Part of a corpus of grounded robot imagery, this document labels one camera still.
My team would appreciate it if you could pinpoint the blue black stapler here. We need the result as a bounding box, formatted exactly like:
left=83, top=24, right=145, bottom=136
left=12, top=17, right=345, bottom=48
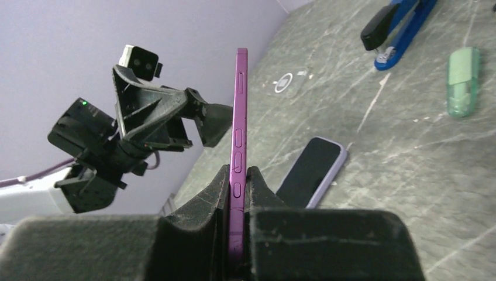
left=360, top=0, right=437, bottom=71

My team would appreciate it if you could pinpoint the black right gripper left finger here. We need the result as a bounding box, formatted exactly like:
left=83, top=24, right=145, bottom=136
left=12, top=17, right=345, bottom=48
left=1, top=165, right=229, bottom=280

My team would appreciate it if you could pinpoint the phone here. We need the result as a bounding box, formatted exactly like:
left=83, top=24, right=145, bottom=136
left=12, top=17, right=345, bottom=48
left=275, top=136, right=348, bottom=208
left=226, top=48, right=248, bottom=280

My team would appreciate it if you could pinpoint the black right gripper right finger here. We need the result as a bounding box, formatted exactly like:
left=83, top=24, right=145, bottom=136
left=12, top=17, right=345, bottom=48
left=247, top=167, right=425, bottom=280

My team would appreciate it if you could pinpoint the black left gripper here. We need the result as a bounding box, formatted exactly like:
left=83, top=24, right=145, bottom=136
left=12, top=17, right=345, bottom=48
left=112, top=64, right=233, bottom=163

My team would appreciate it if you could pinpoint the small green plastic tool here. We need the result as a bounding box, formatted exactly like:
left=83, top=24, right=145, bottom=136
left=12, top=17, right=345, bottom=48
left=446, top=47, right=481, bottom=118

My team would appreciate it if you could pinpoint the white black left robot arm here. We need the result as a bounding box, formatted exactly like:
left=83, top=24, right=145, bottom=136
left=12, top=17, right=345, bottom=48
left=1, top=65, right=233, bottom=225

